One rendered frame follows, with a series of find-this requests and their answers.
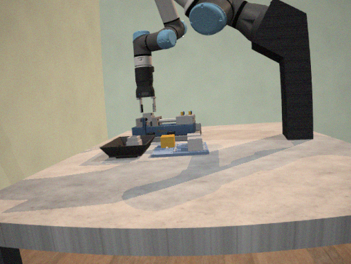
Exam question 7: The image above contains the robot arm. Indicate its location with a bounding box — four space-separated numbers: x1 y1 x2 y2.
133 0 269 57

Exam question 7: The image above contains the orange block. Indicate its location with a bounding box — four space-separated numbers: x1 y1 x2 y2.
160 134 175 148

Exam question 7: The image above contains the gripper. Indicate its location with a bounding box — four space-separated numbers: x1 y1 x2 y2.
134 56 156 113

